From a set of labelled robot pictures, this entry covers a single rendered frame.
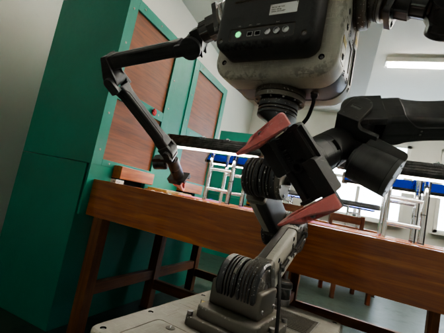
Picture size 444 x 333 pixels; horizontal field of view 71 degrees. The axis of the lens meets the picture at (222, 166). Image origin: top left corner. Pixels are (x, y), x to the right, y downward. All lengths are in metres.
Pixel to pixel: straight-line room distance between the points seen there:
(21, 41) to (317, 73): 2.09
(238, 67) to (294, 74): 0.15
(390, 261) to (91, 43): 1.77
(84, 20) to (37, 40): 0.58
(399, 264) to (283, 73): 0.74
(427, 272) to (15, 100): 2.39
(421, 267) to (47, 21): 2.57
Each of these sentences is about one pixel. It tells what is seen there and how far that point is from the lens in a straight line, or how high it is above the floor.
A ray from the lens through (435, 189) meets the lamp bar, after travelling 2.11.
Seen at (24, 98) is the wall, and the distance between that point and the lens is 2.52.
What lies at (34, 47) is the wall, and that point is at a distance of 2.58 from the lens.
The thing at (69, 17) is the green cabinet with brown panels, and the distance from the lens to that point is 2.23.
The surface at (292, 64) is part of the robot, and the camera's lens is 0.80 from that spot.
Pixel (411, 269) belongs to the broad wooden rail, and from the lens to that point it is 1.21.
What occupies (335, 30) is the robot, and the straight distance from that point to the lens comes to 0.81.
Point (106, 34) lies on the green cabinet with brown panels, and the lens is 1.94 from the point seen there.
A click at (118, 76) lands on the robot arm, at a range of 1.36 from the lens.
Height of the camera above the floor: 0.79
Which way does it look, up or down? 6 degrees up
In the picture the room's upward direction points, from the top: 11 degrees clockwise
